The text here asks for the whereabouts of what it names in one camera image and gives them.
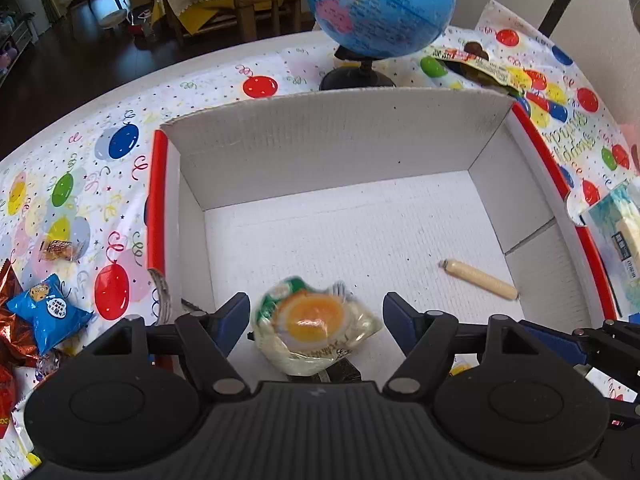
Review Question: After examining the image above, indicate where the braised egg clear packet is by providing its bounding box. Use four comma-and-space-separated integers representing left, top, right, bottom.
250, 276, 383, 377

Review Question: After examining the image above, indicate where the black snack packet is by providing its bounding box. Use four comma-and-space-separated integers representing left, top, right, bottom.
318, 359, 361, 384

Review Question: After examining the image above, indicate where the sausage stick snack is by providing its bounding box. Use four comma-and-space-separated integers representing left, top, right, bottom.
438, 259, 518, 301

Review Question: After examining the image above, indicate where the blue cookie packet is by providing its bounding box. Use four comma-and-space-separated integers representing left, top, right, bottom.
6, 274, 92, 354

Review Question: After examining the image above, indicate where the small orange snack packet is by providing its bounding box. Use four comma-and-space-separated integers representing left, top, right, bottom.
40, 240, 85, 261

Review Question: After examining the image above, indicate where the brown foil snack bag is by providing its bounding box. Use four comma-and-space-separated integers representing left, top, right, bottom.
0, 259, 39, 367

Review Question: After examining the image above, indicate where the purple candy packet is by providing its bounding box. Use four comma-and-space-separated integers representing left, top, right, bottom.
35, 349, 66, 382

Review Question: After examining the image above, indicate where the red yellow chip bag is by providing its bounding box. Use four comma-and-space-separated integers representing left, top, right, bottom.
0, 366, 16, 438

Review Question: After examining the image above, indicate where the yellow candy wrapper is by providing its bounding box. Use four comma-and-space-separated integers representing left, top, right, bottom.
449, 360, 475, 377

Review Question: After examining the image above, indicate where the tissue pack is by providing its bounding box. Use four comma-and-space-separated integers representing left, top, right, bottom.
582, 177, 640, 320

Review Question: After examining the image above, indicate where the red cardboard box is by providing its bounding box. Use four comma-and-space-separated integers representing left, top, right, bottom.
146, 88, 615, 332

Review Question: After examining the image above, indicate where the yellow snack packet by globe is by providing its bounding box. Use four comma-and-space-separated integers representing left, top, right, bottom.
426, 44, 524, 96

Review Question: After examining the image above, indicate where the blue desk globe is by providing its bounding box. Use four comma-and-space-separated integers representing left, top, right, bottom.
308, 0, 456, 90

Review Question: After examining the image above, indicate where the small round stool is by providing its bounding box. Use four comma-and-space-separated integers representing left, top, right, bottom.
99, 9, 128, 30

